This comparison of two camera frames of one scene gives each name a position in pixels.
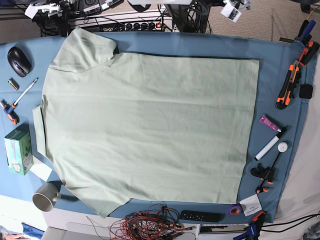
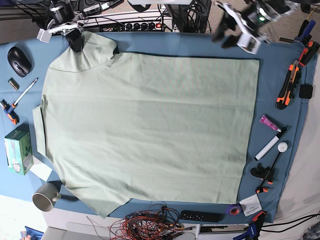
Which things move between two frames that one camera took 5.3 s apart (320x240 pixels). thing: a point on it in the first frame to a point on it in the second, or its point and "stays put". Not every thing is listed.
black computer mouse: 20,61 stays put
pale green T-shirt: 121,127 stays put
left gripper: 238,4 to 247,22
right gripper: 51,7 to 63,28
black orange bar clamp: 264,173 stays put
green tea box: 19,150 stays put
